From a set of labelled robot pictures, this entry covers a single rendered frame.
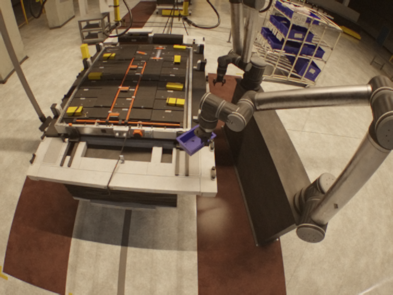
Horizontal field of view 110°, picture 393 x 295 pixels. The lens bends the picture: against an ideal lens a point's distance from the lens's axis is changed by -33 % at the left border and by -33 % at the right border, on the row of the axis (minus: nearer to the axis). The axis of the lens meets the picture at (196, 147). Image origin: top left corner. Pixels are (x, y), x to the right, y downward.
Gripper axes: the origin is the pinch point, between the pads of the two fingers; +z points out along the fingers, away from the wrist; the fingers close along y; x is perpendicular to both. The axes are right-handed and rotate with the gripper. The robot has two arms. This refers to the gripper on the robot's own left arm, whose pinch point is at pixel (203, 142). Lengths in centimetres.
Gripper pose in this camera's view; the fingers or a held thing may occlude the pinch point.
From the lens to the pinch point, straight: 135.1
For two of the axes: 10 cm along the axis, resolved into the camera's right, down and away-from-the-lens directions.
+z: -1.0, 5.9, 8.0
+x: -7.2, 5.1, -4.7
